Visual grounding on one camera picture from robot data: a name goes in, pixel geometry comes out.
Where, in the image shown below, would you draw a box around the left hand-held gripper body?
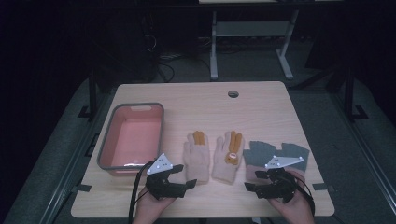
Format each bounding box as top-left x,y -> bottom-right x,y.
145,152 -> 185,201

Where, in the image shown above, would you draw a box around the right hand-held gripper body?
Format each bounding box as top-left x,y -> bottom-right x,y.
264,155 -> 304,203

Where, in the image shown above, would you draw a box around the grey and pink fingerless glove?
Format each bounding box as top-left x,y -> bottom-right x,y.
279,142 -> 311,174
242,140 -> 283,185

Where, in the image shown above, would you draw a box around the beige glove with orange fingers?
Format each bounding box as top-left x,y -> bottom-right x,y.
182,130 -> 211,184

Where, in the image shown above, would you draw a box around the pink plastic bin grey rim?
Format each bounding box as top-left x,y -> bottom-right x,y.
96,102 -> 165,177

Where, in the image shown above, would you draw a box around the beige glove with bear face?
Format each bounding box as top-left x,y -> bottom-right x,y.
211,130 -> 246,185

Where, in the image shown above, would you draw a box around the person's left hand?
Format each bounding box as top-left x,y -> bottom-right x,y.
132,188 -> 177,224

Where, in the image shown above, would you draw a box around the person's right hand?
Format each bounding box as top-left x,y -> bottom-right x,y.
269,169 -> 316,224

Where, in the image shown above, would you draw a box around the grey tape strip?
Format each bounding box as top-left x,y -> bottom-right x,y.
311,183 -> 336,192
71,184 -> 93,194

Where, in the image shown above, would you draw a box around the black metal stand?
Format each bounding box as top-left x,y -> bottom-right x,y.
78,69 -> 101,121
341,66 -> 370,123

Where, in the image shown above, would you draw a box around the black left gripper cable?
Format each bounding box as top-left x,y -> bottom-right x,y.
128,161 -> 156,224

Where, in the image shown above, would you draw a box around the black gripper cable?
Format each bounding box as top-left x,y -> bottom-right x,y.
289,174 -> 316,217
128,161 -> 156,224

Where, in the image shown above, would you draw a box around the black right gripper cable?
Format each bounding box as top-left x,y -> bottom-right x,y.
289,174 -> 316,217

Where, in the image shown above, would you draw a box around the black floor cables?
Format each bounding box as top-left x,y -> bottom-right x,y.
155,53 -> 213,83

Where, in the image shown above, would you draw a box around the white metal desk frame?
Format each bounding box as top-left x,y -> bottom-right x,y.
209,8 -> 301,80

